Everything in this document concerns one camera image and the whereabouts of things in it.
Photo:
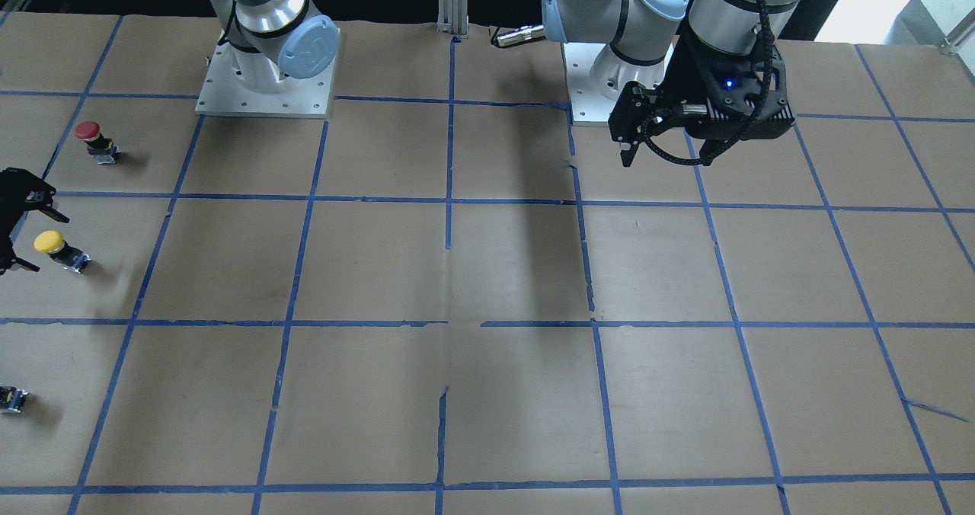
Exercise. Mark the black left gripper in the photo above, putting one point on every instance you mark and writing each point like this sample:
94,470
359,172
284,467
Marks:
690,73

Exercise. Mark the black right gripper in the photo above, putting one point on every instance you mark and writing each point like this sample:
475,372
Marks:
17,195

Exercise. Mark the yellow push button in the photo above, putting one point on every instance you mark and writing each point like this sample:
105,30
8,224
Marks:
53,243

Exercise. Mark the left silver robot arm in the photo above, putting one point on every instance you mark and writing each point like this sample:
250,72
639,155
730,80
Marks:
644,34

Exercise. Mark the red push button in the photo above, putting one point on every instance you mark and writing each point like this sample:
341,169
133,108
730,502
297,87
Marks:
102,149

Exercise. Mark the aluminium frame post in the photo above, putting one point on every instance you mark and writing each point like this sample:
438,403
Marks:
452,18

